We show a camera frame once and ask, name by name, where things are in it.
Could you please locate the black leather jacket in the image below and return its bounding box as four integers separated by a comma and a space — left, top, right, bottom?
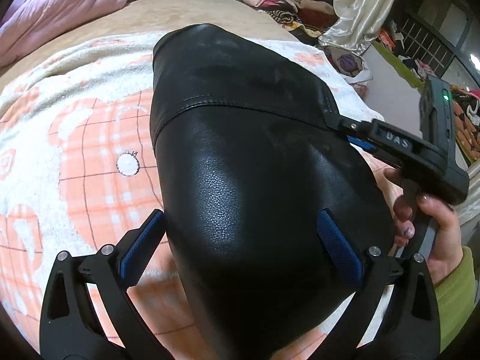
150, 24, 394, 359

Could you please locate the green sleeve right forearm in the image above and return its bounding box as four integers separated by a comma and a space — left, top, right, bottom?
435, 246, 475, 352

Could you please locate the white plastic bag of clothes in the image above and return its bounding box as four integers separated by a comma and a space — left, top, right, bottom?
323, 46, 373, 85

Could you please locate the person's right hand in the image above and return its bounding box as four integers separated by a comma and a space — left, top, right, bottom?
381, 167, 464, 288

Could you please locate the cream satin curtain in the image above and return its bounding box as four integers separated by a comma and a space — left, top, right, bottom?
319, 0, 394, 55

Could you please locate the white pink patterned blanket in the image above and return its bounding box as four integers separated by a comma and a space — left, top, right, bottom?
1, 32, 384, 359

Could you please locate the beige bed sheet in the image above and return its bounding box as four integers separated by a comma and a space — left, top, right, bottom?
1, 0, 296, 86

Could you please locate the pink puffy quilt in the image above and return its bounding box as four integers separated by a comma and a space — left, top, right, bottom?
1, 0, 128, 67

